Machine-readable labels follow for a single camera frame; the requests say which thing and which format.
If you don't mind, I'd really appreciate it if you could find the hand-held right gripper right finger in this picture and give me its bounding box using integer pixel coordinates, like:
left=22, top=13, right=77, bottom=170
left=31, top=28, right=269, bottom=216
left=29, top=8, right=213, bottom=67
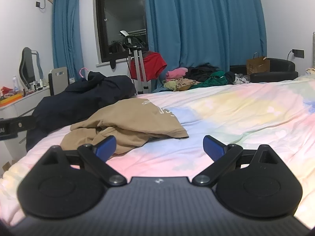
left=192, top=135, right=280, bottom=186

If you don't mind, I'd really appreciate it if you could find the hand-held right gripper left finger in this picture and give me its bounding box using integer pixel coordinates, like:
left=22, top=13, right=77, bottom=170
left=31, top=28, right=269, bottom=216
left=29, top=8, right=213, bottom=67
left=37, top=135, right=127, bottom=187

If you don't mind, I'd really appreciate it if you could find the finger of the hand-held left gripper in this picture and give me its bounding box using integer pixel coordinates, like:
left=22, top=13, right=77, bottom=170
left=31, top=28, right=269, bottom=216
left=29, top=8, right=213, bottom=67
left=11, top=116, right=38, bottom=135

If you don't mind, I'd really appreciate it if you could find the tan shirt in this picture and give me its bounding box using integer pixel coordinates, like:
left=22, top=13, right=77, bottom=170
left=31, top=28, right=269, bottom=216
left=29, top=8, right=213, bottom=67
left=60, top=98, right=189, bottom=160

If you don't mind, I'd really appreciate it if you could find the white desk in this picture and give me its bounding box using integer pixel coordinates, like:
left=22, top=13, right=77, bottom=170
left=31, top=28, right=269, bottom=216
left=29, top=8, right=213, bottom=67
left=0, top=87, right=54, bottom=164

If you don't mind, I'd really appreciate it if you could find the orange tray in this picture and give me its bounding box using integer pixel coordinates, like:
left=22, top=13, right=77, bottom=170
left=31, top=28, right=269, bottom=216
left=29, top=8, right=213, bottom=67
left=0, top=94, right=26, bottom=104

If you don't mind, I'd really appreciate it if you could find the cardboard box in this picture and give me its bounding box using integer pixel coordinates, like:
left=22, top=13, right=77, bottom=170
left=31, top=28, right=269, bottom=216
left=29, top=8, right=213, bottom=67
left=1, top=159, right=17, bottom=173

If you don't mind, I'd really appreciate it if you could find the pastel bed sheet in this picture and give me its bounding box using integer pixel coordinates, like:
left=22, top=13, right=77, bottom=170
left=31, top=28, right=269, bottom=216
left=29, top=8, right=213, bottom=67
left=0, top=75, right=315, bottom=227

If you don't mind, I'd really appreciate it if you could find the red desk clutter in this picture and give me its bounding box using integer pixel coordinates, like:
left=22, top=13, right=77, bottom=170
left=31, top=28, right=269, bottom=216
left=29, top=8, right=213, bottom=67
left=0, top=86, right=15, bottom=97

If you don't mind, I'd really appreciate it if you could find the group of small cosmetic bottles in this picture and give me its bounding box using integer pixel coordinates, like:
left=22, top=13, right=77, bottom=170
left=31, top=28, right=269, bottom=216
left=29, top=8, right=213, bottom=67
left=23, top=78, right=51, bottom=94

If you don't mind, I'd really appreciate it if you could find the grey computer tower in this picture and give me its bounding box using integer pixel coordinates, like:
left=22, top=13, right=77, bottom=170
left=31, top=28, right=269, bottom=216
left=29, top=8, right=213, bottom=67
left=48, top=66, right=68, bottom=96

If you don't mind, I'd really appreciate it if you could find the navy blue hoodie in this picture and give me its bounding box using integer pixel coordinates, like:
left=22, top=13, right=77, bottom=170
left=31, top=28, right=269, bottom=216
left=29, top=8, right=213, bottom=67
left=26, top=71, right=137, bottom=151

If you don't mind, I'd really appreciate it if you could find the grey office chair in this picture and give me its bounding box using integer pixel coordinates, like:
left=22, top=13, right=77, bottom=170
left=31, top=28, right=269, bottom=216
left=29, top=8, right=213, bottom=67
left=19, top=47, right=44, bottom=89

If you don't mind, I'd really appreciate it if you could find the yellowish tan garment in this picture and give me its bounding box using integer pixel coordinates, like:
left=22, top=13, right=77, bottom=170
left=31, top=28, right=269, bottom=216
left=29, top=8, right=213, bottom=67
left=163, top=78, right=201, bottom=91

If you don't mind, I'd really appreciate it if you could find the white cloth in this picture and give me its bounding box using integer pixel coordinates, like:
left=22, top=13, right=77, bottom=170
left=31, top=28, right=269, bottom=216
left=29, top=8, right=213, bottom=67
left=233, top=74, right=251, bottom=84

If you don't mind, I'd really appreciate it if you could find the black garment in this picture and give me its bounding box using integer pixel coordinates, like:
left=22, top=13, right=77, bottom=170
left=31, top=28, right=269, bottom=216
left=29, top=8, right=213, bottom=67
left=184, top=65, right=223, bottom=83

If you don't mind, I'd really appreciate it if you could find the silver tripod stand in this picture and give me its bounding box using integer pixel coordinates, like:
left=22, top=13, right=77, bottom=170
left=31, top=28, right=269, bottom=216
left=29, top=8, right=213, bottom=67
left=120, top=30, right=152, bottom=95

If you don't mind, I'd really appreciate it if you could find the pink garment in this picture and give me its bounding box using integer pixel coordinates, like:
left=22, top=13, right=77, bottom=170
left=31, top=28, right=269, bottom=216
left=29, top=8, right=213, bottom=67
left=165, top=68, right=187, bottom=81

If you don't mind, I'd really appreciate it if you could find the red garment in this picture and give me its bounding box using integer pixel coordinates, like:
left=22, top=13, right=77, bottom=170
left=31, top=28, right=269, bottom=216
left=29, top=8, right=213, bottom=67
left=130, top=52, right=168, bottom=81

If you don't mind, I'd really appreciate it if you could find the brown paper bag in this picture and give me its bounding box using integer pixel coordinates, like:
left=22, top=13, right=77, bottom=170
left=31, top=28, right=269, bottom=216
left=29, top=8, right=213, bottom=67
left=246, top=52, right=271, bottom=75

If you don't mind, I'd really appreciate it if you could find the black sofa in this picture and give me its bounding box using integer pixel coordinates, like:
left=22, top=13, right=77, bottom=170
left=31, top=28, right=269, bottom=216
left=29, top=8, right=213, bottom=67
left=229, top=58, right=299, bottom=83

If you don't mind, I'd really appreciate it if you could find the narrow blue curtain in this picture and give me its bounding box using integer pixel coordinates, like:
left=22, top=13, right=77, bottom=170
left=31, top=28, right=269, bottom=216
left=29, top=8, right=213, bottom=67
left=51, top=0, right=85, bottom=79

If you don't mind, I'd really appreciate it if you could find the wide blue curtain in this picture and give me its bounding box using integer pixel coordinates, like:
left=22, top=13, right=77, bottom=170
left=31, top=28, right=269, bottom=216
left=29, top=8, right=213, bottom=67
left=142, top=0, right=268, bottom=79

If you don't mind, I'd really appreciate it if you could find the dark framed window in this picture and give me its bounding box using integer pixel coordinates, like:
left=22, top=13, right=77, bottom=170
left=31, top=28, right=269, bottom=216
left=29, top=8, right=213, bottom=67
left=95, top=0, right=148, bottom=64

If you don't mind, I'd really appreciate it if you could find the black wall outlet with charger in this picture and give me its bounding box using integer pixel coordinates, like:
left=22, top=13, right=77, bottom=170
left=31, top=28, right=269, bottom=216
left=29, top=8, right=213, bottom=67
left=287, top=49, right=305, bottom=60

